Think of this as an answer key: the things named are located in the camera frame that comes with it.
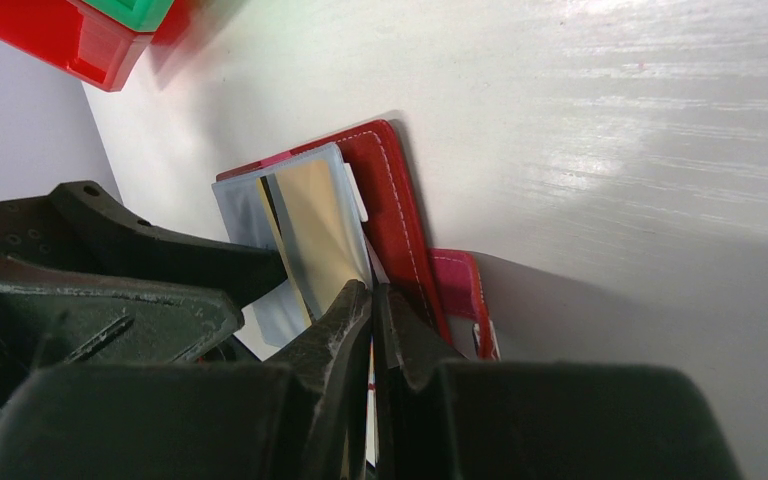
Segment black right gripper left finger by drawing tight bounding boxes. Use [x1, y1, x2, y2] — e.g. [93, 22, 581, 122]
[0, 281, 372, 479]

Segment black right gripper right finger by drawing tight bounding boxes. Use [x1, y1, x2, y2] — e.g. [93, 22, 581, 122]
[372, 284, 741, 479]

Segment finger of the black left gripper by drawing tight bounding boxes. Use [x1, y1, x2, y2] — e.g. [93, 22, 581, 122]
[0, 180, 288, 309]
[0, 255, 244, 409]

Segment gold card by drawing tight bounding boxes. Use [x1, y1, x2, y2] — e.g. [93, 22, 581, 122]
[257, 158, 373, 322]

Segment red plastic bin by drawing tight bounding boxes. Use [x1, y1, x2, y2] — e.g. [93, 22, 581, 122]
[0, 0, 195, 92]

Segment green plastic bin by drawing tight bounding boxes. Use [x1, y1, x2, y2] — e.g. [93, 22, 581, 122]
[83, 0, 174, 33]

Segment red leather card holder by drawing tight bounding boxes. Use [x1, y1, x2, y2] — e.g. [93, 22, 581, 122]
[212, 119, 500, 360]

